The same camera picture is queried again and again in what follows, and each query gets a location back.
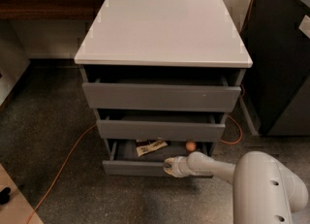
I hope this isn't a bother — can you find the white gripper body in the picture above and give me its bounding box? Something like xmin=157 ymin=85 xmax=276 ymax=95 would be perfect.
xmin=171 ymin=156 xmax=194 ymax=177

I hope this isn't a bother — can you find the orange fruit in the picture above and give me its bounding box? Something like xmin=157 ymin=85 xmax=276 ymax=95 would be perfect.
xmin=186 ymin=142 xmax=197 ymax=152

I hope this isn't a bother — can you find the grey bottom drawer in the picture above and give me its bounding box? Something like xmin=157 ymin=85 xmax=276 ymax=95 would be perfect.
xmin=103 ymin=139 xmax=190 ymax=176

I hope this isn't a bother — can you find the grey drawer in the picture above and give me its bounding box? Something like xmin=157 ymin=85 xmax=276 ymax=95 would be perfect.
xmin=103 ymin=139 xmax=190 ymax=176
xmin=82 ymin=82 xmax=241 ymax=112
xmin=97 ymin=114 xmax=225 ymax=142

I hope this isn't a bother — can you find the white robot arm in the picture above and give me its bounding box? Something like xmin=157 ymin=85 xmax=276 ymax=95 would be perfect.
xmin=164 ymin=151 xmax=309 ymax=224

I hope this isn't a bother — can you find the grey middle drawer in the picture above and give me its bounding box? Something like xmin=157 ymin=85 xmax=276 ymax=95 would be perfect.
xmin=97 ymin=114 xmax=225 ymax=142

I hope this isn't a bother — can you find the grey top drawer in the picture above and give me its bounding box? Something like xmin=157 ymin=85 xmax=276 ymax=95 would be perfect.
xmin=82 ymin=82 xmax=241 ymax=112

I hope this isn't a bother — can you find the grey drawer cabinet white top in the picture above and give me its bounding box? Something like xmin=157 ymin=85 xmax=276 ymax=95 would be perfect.
xmin=74 ymin=0 xmax=254 ymax=158

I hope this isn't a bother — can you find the brown snack bag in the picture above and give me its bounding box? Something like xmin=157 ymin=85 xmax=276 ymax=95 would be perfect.
xmin=136 ymin=140 xmax=168 ymax=157

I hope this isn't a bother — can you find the light wooden board corner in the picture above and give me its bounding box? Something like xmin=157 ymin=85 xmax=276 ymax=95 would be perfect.
xmin=0 ymin=164 xmax=44 ymax=224

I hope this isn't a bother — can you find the black object on wooden board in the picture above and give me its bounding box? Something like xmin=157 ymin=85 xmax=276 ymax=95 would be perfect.
xmin=0 ymin=187 xmax=11 ymax=205

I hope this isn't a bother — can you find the orange cable on floor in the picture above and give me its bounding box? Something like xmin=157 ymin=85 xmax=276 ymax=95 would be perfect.
xmin=25 ymin=0 xmax=270 ymax=224

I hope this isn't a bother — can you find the white wall cabinet at left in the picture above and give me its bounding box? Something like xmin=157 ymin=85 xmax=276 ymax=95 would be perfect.
xmin=0 ymin=20 xmax=30 ymax=111

